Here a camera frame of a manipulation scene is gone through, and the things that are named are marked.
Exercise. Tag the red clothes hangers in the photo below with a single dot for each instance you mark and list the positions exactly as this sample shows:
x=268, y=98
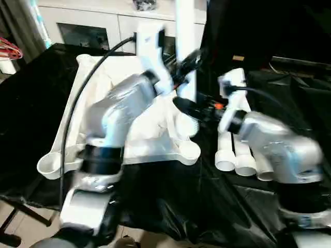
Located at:
x=11, y=49

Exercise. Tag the white glass-door cabinet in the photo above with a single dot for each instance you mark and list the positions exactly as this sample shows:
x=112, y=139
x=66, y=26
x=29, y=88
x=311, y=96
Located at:
x=116, y=23

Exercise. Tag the white plastic container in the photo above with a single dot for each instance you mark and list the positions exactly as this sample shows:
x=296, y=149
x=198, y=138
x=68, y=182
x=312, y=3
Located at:
x=7, y=67

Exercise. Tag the grey robot foot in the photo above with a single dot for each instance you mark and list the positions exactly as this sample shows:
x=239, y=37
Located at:
x=125, y=242

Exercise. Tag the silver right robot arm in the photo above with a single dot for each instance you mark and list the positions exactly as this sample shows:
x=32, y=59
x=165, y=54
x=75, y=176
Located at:
x=284, y=144

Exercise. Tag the black metal table frame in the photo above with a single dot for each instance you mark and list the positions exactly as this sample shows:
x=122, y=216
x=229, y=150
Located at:
x=31, y=210

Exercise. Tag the black television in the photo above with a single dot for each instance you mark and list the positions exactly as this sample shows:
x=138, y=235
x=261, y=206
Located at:
x=300, y=63

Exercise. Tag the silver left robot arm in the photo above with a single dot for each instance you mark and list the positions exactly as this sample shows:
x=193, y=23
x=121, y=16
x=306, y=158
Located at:
x=116, y=103

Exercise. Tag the white teal patterned curtain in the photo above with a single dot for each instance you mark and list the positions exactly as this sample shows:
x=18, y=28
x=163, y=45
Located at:
x=44, y=28

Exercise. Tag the white plastic table top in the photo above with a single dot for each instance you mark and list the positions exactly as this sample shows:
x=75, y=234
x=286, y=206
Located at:
x=147, y=149

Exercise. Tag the grey curtain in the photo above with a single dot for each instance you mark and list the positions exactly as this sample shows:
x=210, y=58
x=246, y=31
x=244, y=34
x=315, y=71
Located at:
x=20, y=20

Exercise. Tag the black glossy mat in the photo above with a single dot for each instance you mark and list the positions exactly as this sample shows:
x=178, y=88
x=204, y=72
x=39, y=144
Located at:
x=26, y=116

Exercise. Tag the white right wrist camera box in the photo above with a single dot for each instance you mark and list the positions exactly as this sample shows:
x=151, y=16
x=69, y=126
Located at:
x=232, y=77

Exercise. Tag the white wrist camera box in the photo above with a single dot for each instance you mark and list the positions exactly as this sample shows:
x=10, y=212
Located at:
x=148, y=51
x=232, y=77

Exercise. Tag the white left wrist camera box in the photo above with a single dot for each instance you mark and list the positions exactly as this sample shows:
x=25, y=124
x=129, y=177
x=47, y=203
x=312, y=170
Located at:
x=148, y=51

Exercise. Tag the small tan box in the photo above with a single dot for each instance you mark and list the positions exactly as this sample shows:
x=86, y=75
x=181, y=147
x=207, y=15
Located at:
x=238, y=58

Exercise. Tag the white plastic table leg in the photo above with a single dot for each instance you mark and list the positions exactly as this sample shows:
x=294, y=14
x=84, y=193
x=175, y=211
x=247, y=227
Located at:
x=265, y=174
x=245, y=165
x=184, y=33
x=225, y=160

